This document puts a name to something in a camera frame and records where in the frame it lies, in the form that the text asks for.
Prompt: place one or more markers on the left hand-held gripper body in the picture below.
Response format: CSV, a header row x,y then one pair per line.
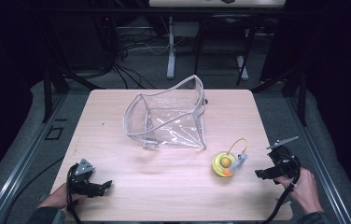
x,y
81,180

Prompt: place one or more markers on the person's left hand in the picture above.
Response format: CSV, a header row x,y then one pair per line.
x,y
59,197

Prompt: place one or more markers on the black metal stand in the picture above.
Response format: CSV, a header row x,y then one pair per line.
x,y
292,87
61,71

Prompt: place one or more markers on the yellow round toy with ball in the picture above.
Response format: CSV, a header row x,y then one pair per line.
x,y
228,161

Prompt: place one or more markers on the person's right hand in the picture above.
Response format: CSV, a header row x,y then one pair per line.
x,y
301,189

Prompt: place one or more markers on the clear plastic zipper bag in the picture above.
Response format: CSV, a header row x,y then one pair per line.
x,y
167,115

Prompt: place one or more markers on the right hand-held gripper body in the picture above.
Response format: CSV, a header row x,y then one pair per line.
x,y
281,161

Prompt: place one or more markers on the white desk with metal legs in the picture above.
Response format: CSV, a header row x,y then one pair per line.
x,y
207,34

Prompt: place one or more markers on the black chair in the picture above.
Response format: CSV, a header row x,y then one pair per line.
x,y
223,43

